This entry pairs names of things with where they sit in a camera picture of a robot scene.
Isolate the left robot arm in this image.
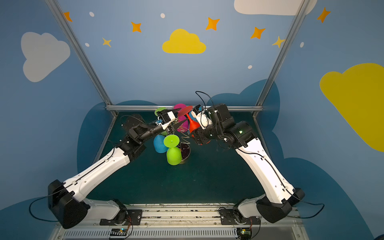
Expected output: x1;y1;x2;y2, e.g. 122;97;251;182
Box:
48;110;183;229

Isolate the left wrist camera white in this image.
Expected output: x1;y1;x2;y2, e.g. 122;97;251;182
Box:
157;110;178;125

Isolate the left aluminium frame post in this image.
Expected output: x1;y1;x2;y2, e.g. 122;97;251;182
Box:
45;0;113;105

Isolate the red wine glass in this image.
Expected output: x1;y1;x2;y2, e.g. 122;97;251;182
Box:
178;106;201;133

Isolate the pink wine glass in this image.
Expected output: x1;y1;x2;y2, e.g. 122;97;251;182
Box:
174;104;189;133

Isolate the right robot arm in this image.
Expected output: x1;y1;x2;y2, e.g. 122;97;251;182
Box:
186;104;305;224

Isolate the front left blue wine glass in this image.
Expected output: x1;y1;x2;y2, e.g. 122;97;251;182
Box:
153;135;169;154

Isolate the left circuit board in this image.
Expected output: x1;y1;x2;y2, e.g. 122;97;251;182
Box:
109;228;130;240

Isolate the circuit board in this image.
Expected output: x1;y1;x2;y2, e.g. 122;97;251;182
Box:
236;228;252;240
109;228;130;240

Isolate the green wine glass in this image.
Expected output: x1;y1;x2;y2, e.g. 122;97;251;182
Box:
155;107;168;117
164;135;183;166

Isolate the back aluminium frame bar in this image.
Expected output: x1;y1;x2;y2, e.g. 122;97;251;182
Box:
105;104;264;113

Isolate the right aluminium frame post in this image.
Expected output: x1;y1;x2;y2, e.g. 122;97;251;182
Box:
255;0;311;112

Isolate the aluminium front rail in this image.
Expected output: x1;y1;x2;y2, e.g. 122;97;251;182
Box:
50;203;309;240

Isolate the aluminium frame post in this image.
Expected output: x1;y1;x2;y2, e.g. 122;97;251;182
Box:
255;0;311;112
45;0;113;105

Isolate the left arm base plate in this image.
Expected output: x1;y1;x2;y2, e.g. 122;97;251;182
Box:
100;210;143;226

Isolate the gold wire glass rack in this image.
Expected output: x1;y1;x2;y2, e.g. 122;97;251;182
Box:
173;131;191;165

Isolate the front green wine glass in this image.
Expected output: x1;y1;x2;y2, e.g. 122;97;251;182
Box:
164;135;183;166

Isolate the right circuit board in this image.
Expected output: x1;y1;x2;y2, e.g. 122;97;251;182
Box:
236;228;252;240

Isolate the back green wine glass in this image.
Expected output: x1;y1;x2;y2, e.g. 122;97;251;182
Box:
155;107;168;117

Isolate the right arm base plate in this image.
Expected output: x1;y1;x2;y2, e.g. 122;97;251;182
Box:
218;208;261;226

